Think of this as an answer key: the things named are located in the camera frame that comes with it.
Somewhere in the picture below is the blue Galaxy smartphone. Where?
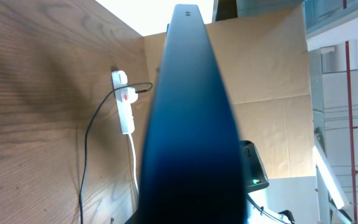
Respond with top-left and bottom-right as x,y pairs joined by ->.
138,4 -> 247,223

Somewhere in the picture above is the black charger cable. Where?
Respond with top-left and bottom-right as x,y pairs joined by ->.
78,82 -> 154,224

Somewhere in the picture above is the brown cardboard box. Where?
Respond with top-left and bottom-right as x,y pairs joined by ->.
143,4 -> 316,180

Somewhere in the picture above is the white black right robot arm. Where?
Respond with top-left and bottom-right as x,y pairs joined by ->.
239,140 -> 296,224

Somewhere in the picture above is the white power strip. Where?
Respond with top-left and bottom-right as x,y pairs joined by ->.
111,70 -> 138,134

